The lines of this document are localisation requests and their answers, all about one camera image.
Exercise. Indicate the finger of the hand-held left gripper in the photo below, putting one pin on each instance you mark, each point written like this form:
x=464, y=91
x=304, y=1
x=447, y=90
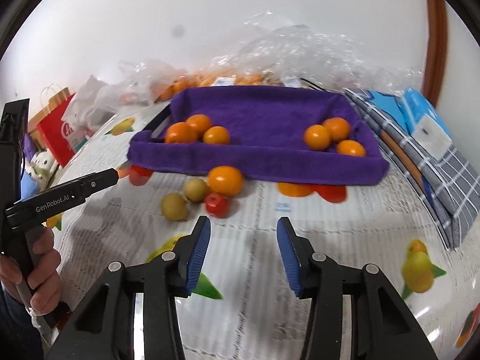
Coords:
x=15, y=138
x=99, y=180

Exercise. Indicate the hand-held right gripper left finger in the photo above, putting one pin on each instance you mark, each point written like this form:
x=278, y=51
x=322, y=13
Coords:
x=197, y=258

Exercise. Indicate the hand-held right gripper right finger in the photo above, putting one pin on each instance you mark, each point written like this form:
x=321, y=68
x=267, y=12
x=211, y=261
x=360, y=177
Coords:
x=290, y=258

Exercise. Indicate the small green fruit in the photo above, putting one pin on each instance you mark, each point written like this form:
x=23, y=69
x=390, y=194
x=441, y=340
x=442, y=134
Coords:
x=174, y=206
x=195, y=189

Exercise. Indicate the small red tomato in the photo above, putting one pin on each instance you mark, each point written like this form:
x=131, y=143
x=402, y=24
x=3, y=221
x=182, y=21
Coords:
x=217, y=205

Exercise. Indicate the orange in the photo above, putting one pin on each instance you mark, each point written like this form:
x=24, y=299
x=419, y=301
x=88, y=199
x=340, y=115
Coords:
x=350, y=148
x=216, y=135
x=198, y=123
x=317, y=137
x=336, y=128
x=181, y=133
x=225, y=180

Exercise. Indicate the purple cloth-lined tray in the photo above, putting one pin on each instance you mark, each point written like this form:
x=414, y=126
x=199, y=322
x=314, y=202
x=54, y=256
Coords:
x=262, y=120

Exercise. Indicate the person's left hand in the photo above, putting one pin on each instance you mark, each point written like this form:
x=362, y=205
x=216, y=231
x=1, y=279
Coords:
x=47, y=277

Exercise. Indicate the white plush toy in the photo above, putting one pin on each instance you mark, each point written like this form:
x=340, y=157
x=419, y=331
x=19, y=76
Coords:
x=41, y=165

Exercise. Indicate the red paper bag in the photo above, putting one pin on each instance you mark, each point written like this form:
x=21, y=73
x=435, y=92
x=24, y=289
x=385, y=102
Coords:
x=56, y=135

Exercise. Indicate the brown paper bag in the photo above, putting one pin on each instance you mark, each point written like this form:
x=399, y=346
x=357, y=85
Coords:
x=48, y=101

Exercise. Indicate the fruit print tablecloth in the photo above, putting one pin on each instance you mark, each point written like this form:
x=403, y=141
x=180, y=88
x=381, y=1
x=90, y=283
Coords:
x=255, y=217

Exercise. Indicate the white plastic bag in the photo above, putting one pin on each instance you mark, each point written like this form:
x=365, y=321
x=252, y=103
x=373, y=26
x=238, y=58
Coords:
x=90, y=105

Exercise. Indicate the clear plastic bag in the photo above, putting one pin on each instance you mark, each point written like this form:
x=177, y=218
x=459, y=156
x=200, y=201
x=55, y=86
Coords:
x=142, y=78

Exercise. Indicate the dark blue clothing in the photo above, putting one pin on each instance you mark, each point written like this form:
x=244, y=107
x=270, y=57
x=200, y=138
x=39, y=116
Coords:
x=15, y=326

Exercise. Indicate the clear bag of oranges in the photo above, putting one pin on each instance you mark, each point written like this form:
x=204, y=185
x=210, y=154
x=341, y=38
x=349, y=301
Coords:
x=225, y=78

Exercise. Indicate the grey checked cloth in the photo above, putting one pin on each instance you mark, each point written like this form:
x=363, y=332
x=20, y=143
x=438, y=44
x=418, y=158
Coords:
x=450, y=187

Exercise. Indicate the blue star-shaped paper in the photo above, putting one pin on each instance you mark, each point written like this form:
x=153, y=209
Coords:
x=386, y=101

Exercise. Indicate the blue tissue box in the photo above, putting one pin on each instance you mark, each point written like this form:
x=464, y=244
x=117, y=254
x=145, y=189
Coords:
x=423, y=120

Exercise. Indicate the crumpled clear plastic wrap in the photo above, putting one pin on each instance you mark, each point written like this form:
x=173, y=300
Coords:
x=318, y=48

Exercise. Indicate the brown wooden door frame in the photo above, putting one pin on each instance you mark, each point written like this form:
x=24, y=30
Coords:
x=437, y=45

